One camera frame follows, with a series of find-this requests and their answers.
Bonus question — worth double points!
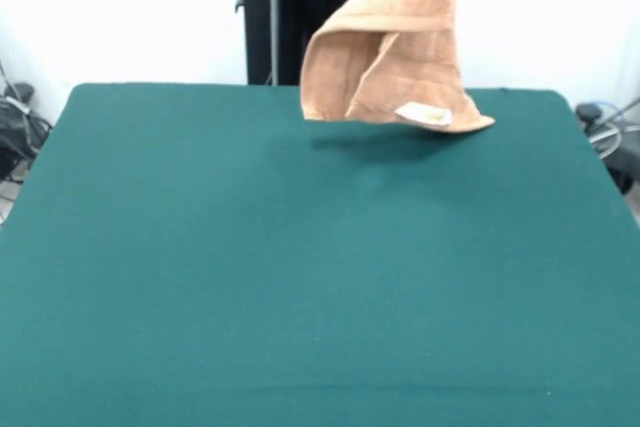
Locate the dark green table cloth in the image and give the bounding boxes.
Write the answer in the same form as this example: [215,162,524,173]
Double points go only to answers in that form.
[0,81,640,427]

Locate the tan terry towel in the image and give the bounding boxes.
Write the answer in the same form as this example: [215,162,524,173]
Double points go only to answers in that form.
[299,0,497,135]

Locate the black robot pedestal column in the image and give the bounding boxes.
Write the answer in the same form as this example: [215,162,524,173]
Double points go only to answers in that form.
[232,0,409,88]

